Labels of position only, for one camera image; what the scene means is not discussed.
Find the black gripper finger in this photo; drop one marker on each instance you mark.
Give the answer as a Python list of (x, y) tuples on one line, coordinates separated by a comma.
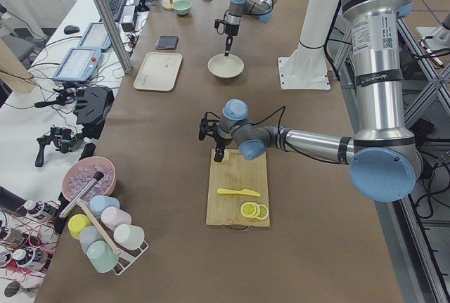
[(219, 153), (227, 49)]

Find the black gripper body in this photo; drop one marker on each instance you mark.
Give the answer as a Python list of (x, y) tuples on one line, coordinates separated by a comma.
[(221, 138), (230, 30)]

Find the cream round plate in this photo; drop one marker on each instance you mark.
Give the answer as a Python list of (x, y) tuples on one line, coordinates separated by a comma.
[(225, 67)]

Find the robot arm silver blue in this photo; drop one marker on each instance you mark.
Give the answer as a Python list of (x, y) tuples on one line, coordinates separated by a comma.
[(260, 10), (384, 164)]

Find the cream rectangular tray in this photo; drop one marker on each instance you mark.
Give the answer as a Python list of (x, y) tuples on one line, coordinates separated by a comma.
[(158, 71)]

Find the wooden cutting board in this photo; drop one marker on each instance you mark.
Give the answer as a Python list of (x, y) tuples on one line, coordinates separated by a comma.
[(236, 173)]

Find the yellow plastic knife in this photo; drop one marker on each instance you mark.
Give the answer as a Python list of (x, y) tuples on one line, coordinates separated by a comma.
[(244, 191)]

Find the mint green bowl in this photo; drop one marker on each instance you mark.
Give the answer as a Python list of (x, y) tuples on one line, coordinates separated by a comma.
[(182, 7)]

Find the grey folded cloth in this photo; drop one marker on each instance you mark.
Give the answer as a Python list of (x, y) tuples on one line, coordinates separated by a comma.
[(167, 42)]

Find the lemon slices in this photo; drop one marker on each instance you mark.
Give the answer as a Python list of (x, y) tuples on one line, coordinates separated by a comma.
[(253, 210)]

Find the metal muddler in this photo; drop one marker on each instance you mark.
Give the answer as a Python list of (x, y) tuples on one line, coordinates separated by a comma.
[(92, 182)]

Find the black keyboard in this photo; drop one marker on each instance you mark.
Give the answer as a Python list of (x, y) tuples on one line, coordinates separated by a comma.
[(116, 8)]

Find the white cup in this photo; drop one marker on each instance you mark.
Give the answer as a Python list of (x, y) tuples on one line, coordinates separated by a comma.
[(129, 236)]

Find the pink cup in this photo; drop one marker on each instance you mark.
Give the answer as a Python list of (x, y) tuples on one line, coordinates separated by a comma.
[(112, 217)]

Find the teach pendant far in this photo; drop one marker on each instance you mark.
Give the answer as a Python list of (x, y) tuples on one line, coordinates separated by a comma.
[(95, 36)]

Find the teach pendant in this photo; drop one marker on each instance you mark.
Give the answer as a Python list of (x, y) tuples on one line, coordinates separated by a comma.
[(95, 36), (78, 65)]

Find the blue cup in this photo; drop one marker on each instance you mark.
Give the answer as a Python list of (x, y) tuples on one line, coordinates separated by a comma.
[(100, 202)]

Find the pink bowl with ice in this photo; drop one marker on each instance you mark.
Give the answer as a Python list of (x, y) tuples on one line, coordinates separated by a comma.
[(83, 171)]

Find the teach pendant near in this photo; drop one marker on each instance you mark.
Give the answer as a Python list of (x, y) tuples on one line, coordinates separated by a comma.
[(78, 65)]

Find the white cup rack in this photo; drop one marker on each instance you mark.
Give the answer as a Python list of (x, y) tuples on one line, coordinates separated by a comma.
[(128, 257)]

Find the grey cup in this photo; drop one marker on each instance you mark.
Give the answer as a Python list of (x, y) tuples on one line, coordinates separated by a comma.
[(88, 236)]

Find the mint green cup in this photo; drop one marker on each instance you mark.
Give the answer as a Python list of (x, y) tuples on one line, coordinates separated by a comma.
[(102, 256)]

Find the yellow cup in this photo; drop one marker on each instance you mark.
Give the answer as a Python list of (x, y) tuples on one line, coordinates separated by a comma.
[(77, 223)]

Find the black mouse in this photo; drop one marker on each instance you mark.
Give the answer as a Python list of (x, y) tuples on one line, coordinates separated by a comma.
[(71, 29)]

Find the aluminium frame post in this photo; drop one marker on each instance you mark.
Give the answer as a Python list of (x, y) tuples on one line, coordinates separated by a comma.
[(115, 38)]

